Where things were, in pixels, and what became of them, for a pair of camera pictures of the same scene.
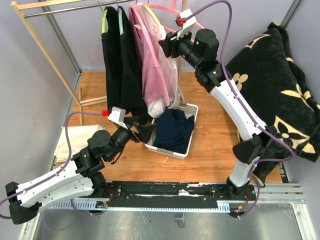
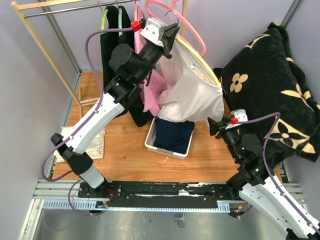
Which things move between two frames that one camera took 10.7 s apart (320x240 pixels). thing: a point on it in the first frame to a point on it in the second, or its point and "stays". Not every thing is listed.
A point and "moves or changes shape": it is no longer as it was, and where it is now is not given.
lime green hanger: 104,14 stays
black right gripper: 169,47 to 214,127
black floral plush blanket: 267,76 stays
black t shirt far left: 111,49 stays
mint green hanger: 121,24 stays
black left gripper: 144,131 to 168,39
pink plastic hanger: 173,7 moves or changes shape
